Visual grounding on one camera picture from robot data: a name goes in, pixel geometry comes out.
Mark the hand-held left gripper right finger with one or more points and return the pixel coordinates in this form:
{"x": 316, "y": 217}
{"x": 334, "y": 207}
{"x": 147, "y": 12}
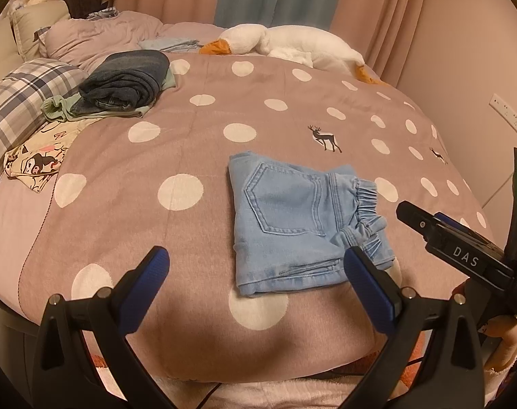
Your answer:
{"x": 369, "y": 289}

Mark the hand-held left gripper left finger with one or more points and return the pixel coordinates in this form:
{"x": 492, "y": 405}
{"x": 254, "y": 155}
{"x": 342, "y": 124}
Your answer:
{"x": 154, "y": 266}

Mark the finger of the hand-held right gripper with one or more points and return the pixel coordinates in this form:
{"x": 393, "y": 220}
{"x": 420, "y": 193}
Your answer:
{"x": 414, "y": 219}
{"x": 448, "y": 220}

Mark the light blue denim pants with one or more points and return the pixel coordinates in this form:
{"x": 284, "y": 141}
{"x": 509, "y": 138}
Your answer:
{"x": 284, "y": 204}

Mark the person's right hand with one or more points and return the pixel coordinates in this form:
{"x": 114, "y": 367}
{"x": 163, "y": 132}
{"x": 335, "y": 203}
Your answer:
{"x": 503, "y": 345}

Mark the pink polka dot blanket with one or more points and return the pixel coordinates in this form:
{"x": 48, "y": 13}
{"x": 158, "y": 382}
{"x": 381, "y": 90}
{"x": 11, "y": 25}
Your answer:
{"x": 156, "y": 145}

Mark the pink bed sheet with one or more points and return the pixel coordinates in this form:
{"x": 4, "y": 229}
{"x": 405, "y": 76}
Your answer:
{"x": 11, "y": 243}

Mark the cartoon print cloth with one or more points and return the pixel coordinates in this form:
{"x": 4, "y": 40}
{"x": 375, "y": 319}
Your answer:
{"x": 37, "y": 157}

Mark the light green garment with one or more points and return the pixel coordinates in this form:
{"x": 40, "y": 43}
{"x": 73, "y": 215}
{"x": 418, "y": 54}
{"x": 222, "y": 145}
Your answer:
{"x": 56, "y": 108}

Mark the folded dark blue jeans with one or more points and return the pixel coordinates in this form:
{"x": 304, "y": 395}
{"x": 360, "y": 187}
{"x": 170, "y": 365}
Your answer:
{"x": 126, "y": 76}

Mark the plaid pillow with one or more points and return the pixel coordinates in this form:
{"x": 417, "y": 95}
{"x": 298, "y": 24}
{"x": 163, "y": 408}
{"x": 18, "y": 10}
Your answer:
{"x": 15, "y": 102}

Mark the white goose plush toy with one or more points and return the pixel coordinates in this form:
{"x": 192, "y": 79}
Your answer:
{"x": 292, "y": 38}

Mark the folded light blue cloth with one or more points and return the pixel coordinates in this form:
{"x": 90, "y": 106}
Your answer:
{"x": 169, "y": 44}

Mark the pink duvet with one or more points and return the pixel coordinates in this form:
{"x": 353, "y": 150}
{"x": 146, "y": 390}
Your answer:
{"x": 100, "y": 34}

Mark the blue plaid garment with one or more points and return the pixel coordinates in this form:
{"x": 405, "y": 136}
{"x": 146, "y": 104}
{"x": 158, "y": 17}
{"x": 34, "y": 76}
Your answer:
{"x": 105, "y": 12}

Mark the beige pillow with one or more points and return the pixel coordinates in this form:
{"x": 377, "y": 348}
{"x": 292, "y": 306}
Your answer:
{"x": 28, "y": 25}

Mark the black cloth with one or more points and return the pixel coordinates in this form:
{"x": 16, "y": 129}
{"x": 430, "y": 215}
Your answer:
{"x": 81, "y": 4}

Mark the white wall power strip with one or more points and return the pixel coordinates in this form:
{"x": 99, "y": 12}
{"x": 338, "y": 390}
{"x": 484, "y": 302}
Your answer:
{"x": 508, "y": 110}

